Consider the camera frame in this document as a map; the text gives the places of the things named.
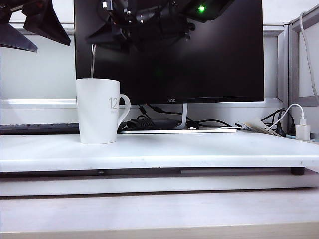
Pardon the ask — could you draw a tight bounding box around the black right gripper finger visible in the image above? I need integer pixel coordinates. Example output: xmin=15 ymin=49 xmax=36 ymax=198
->
xmin=85 ymin=24 xmax=123 ymax=45
xmin=95 ymin=39 xmax=137 ymax=54

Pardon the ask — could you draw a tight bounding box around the white desk riser board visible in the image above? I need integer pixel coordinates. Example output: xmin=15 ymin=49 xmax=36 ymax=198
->
xmin=0 ymin=129 xmax=319 ymax=174

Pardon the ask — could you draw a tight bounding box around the white USB charger block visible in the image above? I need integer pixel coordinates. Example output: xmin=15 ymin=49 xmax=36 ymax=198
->
xmin=295 ymin=124 xmax=311 ymax=142

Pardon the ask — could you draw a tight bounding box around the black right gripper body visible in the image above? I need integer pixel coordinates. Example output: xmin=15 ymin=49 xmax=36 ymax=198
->
xmin=99 ymin=0 xmax=197 ymax=52

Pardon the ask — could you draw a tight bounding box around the metal spoon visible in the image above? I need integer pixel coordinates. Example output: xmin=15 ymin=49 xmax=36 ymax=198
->
xmin=90 ymin=44 xmax=98 ymax=80

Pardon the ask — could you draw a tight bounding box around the grey side partition frame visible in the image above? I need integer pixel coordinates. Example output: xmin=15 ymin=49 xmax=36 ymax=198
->
xmin=283 ymin=3 xmax=319 ymax=135

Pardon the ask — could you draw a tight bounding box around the black keyboard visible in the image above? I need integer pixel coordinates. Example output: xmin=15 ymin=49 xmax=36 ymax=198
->
xmin=0 ymin=122 xmax=81 ymax=135

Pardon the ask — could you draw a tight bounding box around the silver monitor stand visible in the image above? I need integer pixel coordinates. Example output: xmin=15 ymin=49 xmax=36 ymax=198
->
xmin=119 ymin=103 xmax=238 ymax=134

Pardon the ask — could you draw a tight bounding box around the thick grey hanging cable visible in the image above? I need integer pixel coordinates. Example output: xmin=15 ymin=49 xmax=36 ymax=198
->
xmin=299 ymin=11 xmax=319 ymax=98

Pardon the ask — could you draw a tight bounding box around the black cable bundle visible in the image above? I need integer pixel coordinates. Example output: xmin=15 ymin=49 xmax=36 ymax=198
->
xmin=260 ymin=108 xmax=287 ymax=137

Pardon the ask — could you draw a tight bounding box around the white USB cable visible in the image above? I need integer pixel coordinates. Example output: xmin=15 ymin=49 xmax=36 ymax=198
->
xmin=267 ymin=103 xmax=306 ymax=130

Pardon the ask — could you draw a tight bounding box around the black monitor cable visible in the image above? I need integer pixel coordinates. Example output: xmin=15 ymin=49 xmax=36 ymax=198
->
xmin=138 ymin=104 xmax=240 ymax=130

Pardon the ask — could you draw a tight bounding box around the black AOC monitor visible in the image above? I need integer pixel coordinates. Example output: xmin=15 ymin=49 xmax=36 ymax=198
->
xmin=73 ymin=0 xmax=265 ymax=105

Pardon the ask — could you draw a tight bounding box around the black power adapter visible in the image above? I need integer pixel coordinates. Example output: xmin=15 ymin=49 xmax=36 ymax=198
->
xmin=127 ymin=118 xmax=183 ymax=130

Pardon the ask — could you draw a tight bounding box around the white ceramic mug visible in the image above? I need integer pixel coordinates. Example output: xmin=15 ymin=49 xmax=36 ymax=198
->
xmin=75 ymin=78 xmax=131 ymax=144

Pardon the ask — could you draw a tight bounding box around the folded paper booklet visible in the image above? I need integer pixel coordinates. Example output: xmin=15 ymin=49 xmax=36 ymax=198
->
xmin=235 ymin=116 xmax=280 ymax=137

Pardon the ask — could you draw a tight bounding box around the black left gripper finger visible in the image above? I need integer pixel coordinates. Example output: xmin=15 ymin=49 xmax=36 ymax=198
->
xmin=0 ymin=22 xmax=38 ymax=53
xmin=23 ymin=0 xmax=72 ymax=46

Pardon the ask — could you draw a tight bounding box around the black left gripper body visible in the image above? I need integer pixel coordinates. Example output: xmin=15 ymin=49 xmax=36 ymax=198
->
xmin=0 ymin=0 xmax=40 ymax=18

